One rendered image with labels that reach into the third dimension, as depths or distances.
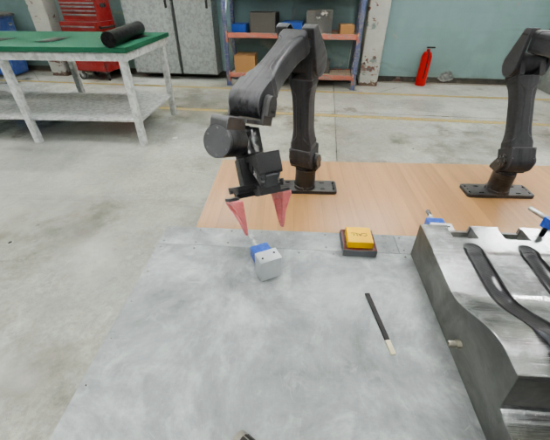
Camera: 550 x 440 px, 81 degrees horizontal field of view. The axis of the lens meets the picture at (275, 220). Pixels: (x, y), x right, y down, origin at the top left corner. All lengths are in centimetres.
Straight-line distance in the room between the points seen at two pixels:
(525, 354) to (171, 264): 66
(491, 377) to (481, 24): 602
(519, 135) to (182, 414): 106
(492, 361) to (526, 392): 5
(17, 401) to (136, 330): 113
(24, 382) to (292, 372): 139
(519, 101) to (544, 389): 79
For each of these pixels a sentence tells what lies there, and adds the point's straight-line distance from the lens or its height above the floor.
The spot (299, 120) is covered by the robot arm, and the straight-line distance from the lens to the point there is 89.
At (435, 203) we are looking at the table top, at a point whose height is 80.
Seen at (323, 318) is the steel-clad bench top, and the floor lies 80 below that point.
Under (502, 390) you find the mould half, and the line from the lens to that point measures 57.
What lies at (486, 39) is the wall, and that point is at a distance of 646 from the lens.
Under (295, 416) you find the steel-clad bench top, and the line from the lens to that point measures 57.
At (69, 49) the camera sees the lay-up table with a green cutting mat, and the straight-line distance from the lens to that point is 356.
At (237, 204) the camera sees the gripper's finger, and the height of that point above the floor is 99.
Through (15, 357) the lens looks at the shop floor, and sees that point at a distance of 192.
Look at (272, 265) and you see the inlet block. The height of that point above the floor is 84.
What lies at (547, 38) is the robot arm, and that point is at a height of 122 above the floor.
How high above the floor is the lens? 133
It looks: 36 degrees down
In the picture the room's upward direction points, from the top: straight up
